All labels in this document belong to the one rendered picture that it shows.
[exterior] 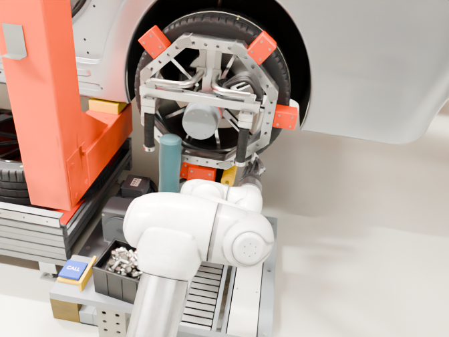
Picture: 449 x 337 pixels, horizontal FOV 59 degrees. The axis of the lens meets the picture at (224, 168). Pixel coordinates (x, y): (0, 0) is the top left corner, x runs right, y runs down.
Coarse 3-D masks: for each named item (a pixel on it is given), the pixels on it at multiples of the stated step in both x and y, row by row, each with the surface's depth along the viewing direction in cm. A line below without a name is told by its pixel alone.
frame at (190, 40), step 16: (176, 48) 148; (192, 48) 146; (208, 48) 145; (224, 48) 144; (240, 48) 143; (160, 64) 151; (256, 64) 146; (144, 80) 155; (272, 80) 152; (272, 96) 151; (272, 112) 155; (160, 128) 170; (256, 144) 165; (192, 160) 172; (208, 160) 170; (224, 160) 169
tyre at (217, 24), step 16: (192, 16) 154; (208, 16) 149; (224, 16) 152; (240, 16) 158; (176, 32) 152; (192, 32) 151; (208, 32) 150; (224, 32) 149; (240, 32) 148; (256, 32) 151; (144, 64) 160; (272, 64) 153; (288, 64) 173; (288, 80) 157; (288, 96) 160; (272, 128) 167
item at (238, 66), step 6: (222, 54) 171; (228, 54) 171; (198, 60) 174; (222, 60) 173; (228, 60) 172; (240, 60) 172; (192, 66) 176; (222, 66) 174; (234, 66) 173; (240, 66) 173; (228, 72) 175; (234, 72) 175; (240, 72) 174; (228, 78) 172; (246, 90) 178; (252, 90) 178; (228, 108) 184; (234, 114) 185
